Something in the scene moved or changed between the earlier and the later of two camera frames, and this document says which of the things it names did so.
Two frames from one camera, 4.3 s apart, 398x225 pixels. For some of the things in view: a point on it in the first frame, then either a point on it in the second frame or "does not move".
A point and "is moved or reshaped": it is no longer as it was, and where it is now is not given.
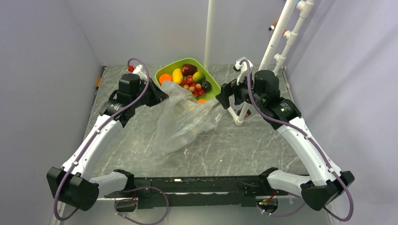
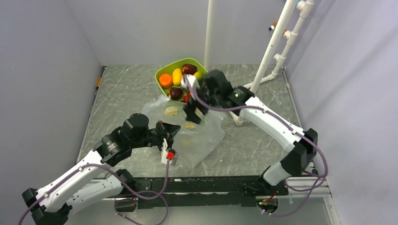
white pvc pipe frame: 302,5 does not move
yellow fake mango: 177,76 does not move
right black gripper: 228,89 -> 190,109
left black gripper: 158,95 -> 172,130
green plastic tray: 215,91 does not move
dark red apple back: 188,69 does not move
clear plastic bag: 180,117 is moved or reshaped
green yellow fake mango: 199,77 does not move
